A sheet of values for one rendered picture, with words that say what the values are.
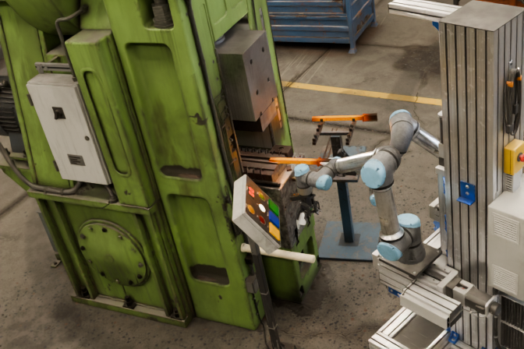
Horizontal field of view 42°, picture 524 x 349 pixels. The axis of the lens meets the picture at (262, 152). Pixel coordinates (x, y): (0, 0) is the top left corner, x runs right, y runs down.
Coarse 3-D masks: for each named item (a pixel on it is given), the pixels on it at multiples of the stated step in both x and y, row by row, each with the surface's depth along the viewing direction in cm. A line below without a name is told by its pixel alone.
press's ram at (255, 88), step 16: (240, 32) 376; (256, 32) 372; (224, 48) 360; (240, 48) 356; (256, 48) 363; (224, 64) 359; (240, 64) 354; (256, 64) 365; (224, 80) 364; (240, 80) 360; (256, 80) 367; (272, 80) 385; (240, 96) 366; (256, 96) 368; (272, 96) 387; (240, 112) 372; (256, 112) 370
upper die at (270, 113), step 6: (270, 108) 385; (264, 114) 380; (270, 114) 386; (276, 114) 393; (234, 120) 383; (258, 120) 376; (264, 120) 380; (270, 120) 387; (234, 126) 386; (240, 126) 384; (246, 126) 382; (252, 126) 380; (258, 126) 379; (264, 126) 381
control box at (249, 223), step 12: (240, 180) 358; (240, 192) 348; (252, 192) 352; (264, 192) 366; (240, 204) 339; (252, 204) 344; (264, 204) 357; (276, 204) 370; (240, 216) 332; (252, 216) 336; (264, 216) 348; (276, 216) 360; (240, 228) 336; (252, 228) 336; (264, 228) 339; (264, 240) 340; (276, 240) 342
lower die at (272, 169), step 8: (240, 152) 420; (248, 152) 418; (256, 152) 416; (248, 160) 409; (256, 160) 407; (248, 168) 405; (264, 168) 400; (272, 168) 398; (280, 168) 405; (248, 176) 403; (256, 176) 400; (264, 176) 397; (272, 176) 396
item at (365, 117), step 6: (366, 114) 439; (372, 114) 438; (312, 120) 450; (318, 120) 449; (324, 120) 448; (330, 120) 446; (336, 120) 445; (342, 120) 444; (348, 120) 443; (366, 120) 440; (372, 120) 439
